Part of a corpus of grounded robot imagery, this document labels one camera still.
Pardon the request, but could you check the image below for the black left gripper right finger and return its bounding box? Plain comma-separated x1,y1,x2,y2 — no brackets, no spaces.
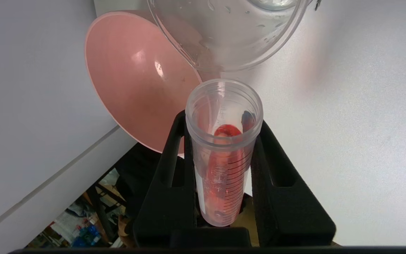
251,120,337,247

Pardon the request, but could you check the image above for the black bulky background object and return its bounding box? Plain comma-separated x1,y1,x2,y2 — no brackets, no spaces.
114,143,165,219

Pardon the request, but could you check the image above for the clear glass beaker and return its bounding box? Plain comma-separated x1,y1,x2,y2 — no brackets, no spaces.
147,0,313,73

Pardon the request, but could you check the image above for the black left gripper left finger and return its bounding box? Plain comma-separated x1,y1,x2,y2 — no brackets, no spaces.
133,110,197,247

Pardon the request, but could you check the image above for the test tube with red pigment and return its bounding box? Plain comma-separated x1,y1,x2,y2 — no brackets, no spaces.
185,79,264,227

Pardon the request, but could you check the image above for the pink plastic bowl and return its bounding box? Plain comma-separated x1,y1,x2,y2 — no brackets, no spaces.
85,11,203,155

